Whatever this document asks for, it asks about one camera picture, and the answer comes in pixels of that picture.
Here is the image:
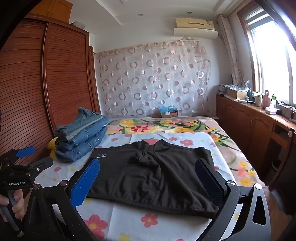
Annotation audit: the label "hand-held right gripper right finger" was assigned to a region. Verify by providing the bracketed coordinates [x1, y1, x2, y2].
[195, 158, 271, 241]

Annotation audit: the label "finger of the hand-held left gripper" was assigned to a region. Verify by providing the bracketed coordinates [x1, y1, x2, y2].
[14, 157, 53, 173]
[0, 146, 36, 165]

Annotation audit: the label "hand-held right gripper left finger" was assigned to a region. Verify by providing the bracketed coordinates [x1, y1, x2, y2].
[23, 158, 100, 241]

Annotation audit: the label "black pants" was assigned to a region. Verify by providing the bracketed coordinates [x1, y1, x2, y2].
[86, 139, 220, 219]

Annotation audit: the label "person's left hand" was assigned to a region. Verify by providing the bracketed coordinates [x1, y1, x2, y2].
[0, 189, 25, 220]

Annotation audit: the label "yellow cloth item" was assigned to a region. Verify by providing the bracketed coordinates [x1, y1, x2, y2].
[47, 137, 59, 161]

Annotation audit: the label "dark blue denim jeans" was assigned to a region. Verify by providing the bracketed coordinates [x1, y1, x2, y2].
[54, 126, 108, 164]

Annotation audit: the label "white floral bed sheet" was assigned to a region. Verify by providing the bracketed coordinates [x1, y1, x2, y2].
[35, 133, 242, 241]

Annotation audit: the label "pink floral blanket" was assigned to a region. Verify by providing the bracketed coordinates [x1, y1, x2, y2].
[105, 116, 263, 187]

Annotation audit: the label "light blue denim jeans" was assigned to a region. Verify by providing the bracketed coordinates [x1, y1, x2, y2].
[54, 107, 110, 142]

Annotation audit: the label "low wooden cabinet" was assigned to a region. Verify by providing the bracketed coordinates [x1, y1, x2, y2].
[216, 92, 296, 188]

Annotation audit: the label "wooden slatted wardrobe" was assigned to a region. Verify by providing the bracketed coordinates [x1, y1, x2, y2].
[0, 13, 101, 164]

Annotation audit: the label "small printed cardboard box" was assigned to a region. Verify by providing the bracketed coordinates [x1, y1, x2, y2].
[161, 110, 179, 118]

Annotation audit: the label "wooden chair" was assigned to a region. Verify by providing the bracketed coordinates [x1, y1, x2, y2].
[268, 122, 296, 169]

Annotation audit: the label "blue plastic bag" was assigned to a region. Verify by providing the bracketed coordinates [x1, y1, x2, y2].
[159, 104, 177, 113]

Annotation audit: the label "open cardboard box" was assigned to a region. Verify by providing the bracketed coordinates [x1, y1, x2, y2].
[227, 87, 248, 100]

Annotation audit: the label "pink bottle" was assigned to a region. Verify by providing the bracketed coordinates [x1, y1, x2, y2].
[262, 90, 271, 108]

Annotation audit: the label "circle patterned curtain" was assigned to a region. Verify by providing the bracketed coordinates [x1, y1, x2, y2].
[95, 38, 212, 118]

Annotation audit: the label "pale window curtain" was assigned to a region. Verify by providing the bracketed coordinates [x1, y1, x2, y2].
[217, 15, 242, 87]

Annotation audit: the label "wooden framed window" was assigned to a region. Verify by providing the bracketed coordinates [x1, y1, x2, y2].
[238, 0, 296, 106]

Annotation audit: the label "wooden overhead cupboard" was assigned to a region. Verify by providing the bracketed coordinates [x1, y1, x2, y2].
[29, 0, 73, 24]

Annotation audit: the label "wall air conditioner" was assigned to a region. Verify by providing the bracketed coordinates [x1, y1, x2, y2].
[173, 17, 219, 39]

